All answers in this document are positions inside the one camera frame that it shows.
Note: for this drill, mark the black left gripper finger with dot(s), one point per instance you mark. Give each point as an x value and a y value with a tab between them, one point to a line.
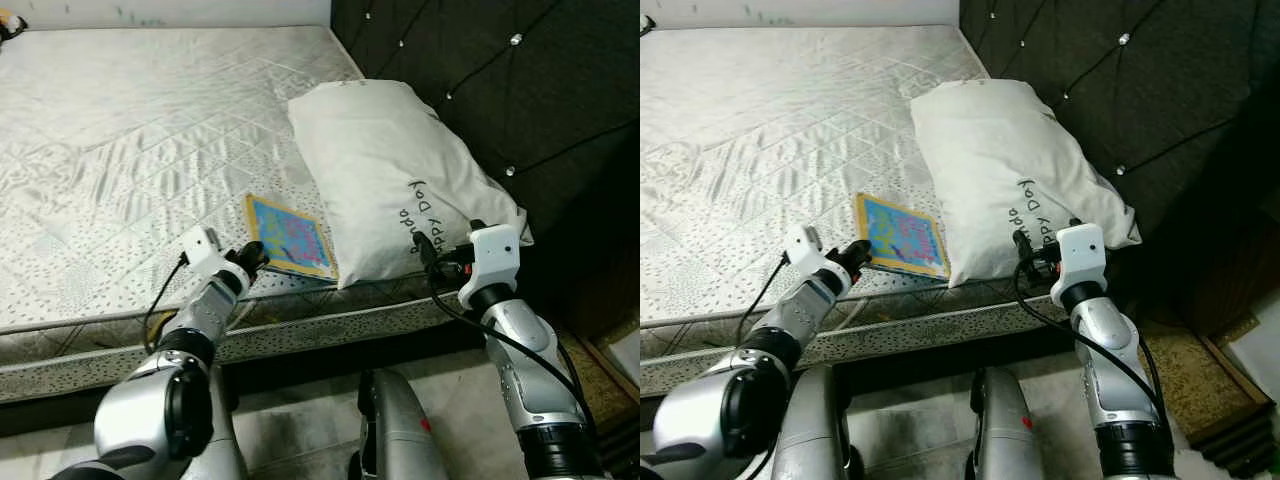
260	254
861	252

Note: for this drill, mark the colourful yellow-edged picture book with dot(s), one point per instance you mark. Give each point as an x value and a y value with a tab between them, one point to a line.
900	235
290	238

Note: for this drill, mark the white pillow with lettering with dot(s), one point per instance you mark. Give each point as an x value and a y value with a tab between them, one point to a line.
1010	170
390	170

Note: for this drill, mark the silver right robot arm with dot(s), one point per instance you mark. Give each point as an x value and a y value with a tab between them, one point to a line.
535	370
1120	370

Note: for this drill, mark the dark tufted headboard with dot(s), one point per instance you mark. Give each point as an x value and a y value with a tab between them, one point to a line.
540	110
1180	110

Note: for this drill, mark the beige quilted mattress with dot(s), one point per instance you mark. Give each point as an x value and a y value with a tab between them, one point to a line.
780	130
150	130

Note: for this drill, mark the silver left robot leg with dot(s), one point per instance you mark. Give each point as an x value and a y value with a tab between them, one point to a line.
232	430
835	430

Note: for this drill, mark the silver robot leg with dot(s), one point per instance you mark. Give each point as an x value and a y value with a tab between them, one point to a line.
1005	430
835	430
400	430
232	430

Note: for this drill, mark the silver right robot leg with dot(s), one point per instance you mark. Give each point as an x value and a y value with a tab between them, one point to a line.
400	430
1005	430

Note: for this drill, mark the brown woven floor mat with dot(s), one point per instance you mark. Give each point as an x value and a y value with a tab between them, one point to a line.
600	385
1200	390

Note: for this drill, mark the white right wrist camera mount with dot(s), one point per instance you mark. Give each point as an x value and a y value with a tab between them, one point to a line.
492	260
1080	258

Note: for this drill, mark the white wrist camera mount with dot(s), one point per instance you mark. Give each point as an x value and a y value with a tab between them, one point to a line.
1080	258
804	245
200	248
492	260

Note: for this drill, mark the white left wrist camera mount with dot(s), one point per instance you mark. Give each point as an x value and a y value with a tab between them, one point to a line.
804	245
200	248

